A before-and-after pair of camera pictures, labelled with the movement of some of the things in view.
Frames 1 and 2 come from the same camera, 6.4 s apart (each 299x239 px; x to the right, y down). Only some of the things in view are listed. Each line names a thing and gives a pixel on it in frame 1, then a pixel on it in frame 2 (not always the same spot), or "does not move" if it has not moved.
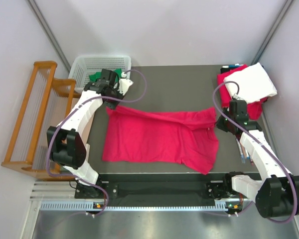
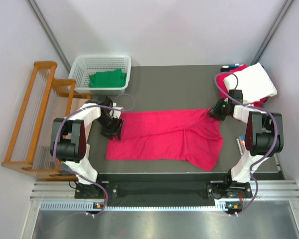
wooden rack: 46,103 does not move
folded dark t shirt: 225,69 does not move
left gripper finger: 111,105 to 120,124
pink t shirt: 190,137 does not move
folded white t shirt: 254,84 does not move
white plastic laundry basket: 83,66 does not move
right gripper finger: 222,123 to 212,111
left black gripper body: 112,102 to 112,129
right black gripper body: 226,112 to 221,111
